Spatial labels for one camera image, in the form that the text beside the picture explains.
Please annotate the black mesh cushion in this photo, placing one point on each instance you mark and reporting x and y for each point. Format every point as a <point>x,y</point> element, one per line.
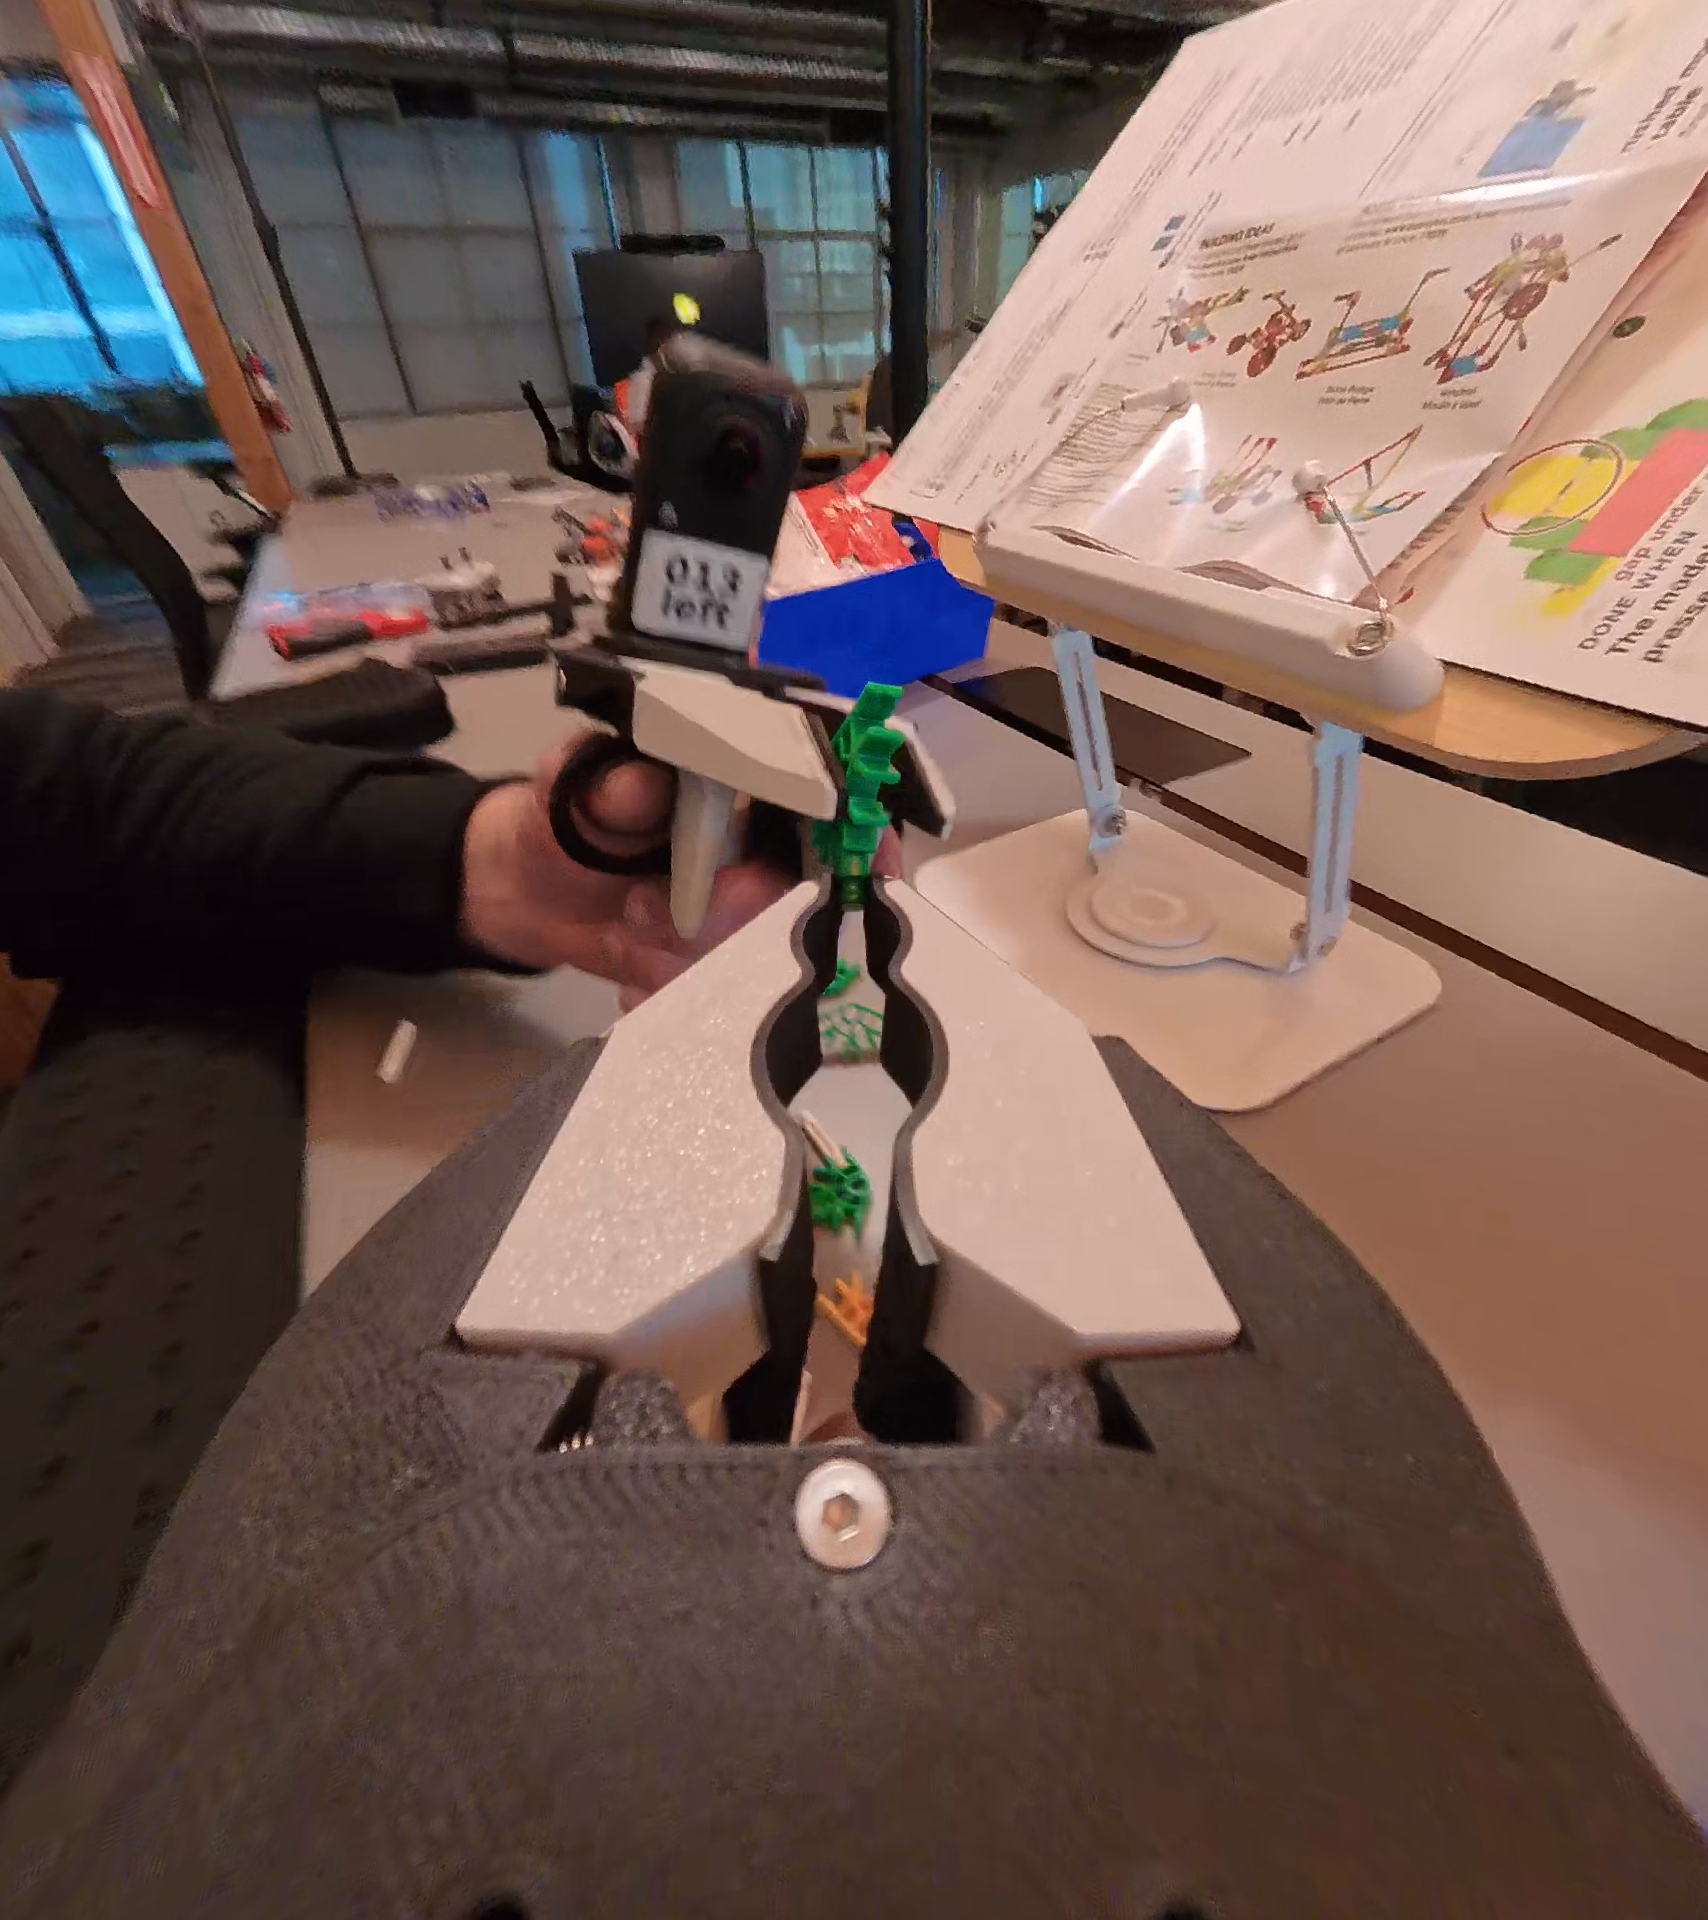
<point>329,704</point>

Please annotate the white plastic rod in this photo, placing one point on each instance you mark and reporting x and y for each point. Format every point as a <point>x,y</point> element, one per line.
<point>396,1050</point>

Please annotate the red wall sign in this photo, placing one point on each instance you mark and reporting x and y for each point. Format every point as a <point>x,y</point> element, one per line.
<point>126,142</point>

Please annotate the black computer monitor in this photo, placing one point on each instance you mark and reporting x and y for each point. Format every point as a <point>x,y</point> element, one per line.
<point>674,308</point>

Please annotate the black office chair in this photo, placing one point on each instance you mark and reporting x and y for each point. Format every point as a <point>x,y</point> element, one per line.
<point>118,540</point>

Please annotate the green connector piece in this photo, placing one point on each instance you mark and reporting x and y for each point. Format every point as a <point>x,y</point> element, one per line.
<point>863,780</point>
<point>839,1193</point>

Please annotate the red black tool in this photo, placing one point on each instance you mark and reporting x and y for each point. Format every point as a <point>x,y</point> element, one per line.
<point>345,630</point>

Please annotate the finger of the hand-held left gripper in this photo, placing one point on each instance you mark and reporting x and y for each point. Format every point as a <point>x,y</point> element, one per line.
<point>735,743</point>
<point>922,780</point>

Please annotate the black metal pole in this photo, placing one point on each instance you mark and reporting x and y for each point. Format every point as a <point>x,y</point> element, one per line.
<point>910,225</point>

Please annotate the person's left forearm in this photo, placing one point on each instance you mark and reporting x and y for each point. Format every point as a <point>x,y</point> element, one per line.
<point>194,825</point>

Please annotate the white instruction sheet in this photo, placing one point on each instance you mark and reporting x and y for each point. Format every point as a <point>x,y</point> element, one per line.
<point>1618,450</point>

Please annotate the plain blue plastic bin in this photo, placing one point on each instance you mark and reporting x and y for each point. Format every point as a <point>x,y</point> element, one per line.
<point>869,630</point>

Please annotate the white document stand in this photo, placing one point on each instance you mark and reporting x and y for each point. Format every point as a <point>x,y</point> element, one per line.
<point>1214,960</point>

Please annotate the person's left hand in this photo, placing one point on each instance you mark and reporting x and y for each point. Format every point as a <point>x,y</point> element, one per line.
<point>525,884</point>

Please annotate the yellow fan connector piece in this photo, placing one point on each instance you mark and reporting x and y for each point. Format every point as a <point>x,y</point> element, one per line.
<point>845,1309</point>

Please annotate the black bar tool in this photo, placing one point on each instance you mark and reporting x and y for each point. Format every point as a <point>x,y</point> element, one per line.
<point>494,653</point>

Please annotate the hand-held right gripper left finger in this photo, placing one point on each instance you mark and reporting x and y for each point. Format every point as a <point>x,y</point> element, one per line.
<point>615,1200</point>

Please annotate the printed toy packaging bag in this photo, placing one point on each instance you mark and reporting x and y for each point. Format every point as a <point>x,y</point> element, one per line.
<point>839,532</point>

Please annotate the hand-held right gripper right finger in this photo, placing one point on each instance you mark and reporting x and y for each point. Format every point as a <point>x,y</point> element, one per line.
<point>1065,1200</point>

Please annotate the red fire extinguisher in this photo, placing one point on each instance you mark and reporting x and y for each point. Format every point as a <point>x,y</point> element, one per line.
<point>262,386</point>

